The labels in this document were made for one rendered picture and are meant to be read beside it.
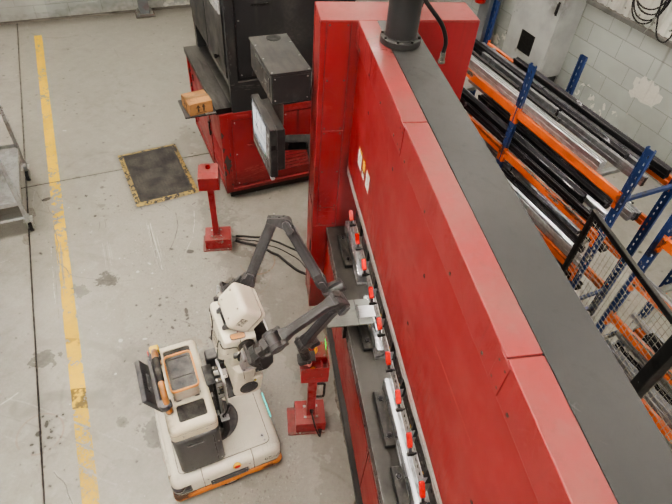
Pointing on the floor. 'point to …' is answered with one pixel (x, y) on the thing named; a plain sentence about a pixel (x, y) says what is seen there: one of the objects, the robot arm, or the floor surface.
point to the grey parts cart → (10, 189)
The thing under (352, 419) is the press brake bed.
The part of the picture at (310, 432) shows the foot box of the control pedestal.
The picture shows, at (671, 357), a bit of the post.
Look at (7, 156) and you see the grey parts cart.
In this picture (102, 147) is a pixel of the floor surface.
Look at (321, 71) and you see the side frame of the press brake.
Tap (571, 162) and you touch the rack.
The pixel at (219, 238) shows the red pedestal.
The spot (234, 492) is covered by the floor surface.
